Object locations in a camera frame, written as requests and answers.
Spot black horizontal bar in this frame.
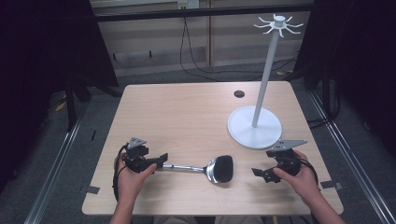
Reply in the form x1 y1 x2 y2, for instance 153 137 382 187
92 4 315 23

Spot person's left hand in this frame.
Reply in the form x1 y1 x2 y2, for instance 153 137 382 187
114 151 159 203

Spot dark curtain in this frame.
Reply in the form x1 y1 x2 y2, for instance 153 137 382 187
293 0 396 158
0 0 120 190

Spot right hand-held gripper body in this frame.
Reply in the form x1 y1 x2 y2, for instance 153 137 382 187
265 138 308 177

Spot white hook stand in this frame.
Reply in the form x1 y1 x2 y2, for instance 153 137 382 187
226 13 304 151

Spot black floor cables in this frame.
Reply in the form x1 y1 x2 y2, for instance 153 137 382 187
305 73 342 130

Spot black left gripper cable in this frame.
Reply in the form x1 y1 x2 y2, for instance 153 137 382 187
111 144 129 203

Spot person's right hand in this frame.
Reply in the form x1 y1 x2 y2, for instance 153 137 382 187
273 149 320 204

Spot grey tape strip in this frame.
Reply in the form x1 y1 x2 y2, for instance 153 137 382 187
319 179 345 191
79 184 101 196

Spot metal ladle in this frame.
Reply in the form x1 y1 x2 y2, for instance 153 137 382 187
161 154 234 185

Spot black wall cable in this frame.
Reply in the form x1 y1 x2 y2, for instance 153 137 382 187
178 16 301 83

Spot metal floor rail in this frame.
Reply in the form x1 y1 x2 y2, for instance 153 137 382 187
307 89 396 224
23 101 90 224

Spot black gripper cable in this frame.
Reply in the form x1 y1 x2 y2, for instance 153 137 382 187
111 144 129 203
298 158 319 185

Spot black metal stand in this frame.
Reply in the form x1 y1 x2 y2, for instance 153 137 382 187
64 76 123 133

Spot white wall socket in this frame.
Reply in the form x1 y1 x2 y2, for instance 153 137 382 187
177 0 201 10

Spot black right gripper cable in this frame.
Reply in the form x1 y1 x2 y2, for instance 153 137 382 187
298 158 319 185

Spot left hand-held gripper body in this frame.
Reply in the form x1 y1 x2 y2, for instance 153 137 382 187
124 136 163 175

